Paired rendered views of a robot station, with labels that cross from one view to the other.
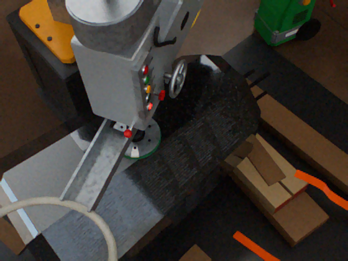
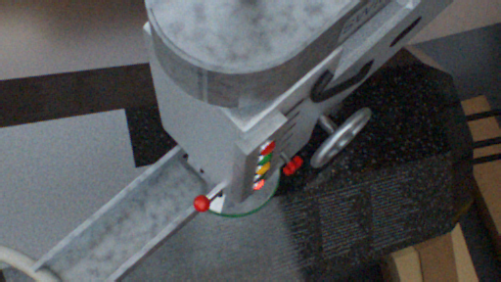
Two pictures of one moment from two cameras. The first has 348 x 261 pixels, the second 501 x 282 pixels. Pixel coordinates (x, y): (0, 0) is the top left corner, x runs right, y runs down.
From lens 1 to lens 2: 0.59 m
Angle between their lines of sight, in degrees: 12
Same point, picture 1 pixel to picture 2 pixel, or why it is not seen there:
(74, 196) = (64, 266)
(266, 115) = (484, 175)
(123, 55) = (231, 112)
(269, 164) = (445, 269)
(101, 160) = (140, 217)
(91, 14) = (187, 27)
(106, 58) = not seen: hidden behind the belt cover
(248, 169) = (409, 261)
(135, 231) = not seen: outside the picture
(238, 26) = not seen: outside the picture
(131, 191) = (185, 257)
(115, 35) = (221, 87)
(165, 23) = (360, 39)
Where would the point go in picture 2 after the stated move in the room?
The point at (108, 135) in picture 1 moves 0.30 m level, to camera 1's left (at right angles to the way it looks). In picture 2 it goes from (173, 174) to (27, 140)
